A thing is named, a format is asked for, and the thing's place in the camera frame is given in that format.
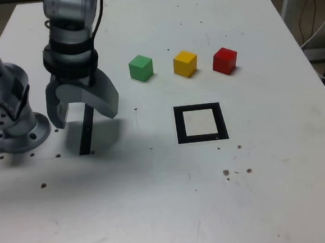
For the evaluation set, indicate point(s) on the yellow cube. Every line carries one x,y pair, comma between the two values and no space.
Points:
185,66

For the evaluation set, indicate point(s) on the black tape strip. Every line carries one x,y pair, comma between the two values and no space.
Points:
85,139

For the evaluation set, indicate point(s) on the red cube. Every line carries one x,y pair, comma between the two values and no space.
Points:
224,63

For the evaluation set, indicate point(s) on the green cube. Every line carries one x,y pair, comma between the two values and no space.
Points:
140,69

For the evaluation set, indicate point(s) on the black tape square outline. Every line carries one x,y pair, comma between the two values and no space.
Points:
179,125

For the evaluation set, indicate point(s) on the grey flat bar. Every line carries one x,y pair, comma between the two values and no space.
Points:
317,54

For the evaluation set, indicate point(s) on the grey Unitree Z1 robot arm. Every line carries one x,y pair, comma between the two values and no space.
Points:
10,122

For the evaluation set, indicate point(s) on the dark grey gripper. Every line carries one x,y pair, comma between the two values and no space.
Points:
74,79

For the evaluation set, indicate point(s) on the white post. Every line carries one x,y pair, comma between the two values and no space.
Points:
286,2

